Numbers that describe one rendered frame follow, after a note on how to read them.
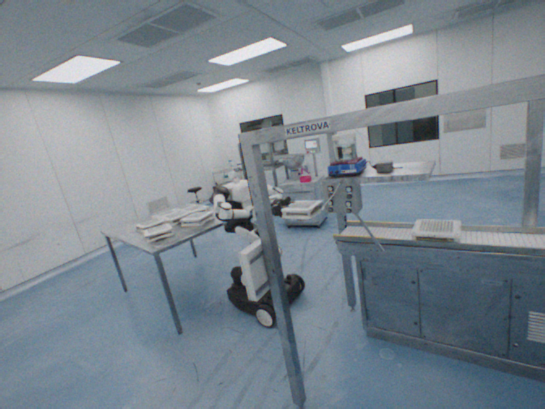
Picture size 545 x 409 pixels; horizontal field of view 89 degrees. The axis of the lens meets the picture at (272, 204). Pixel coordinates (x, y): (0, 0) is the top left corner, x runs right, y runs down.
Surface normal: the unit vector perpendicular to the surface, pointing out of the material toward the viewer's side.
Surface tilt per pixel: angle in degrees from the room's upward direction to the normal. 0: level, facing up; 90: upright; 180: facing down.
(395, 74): 90
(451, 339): 90
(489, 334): 90
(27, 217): 90
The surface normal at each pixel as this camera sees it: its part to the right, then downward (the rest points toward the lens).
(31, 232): 0.88, -0.04
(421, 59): -0.44, 0.30
